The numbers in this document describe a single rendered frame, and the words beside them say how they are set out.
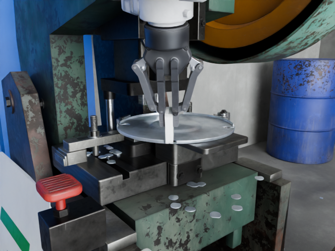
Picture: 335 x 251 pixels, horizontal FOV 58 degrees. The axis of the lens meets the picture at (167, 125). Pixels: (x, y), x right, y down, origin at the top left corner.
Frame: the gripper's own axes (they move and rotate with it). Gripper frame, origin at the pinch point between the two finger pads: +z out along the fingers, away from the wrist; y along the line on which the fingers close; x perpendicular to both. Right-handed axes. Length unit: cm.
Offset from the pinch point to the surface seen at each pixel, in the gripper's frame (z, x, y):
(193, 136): 5.4, 4.1, 4.9
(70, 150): 9.9, 3.8, -23.8
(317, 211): 115, 83, 83
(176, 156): 11.4, 4.4, 1.1
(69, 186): 0.1, -17.7, -14.5
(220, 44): 0, 52, 14
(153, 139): 4.4, 1.4, -3.5
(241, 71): 81, 220, 51
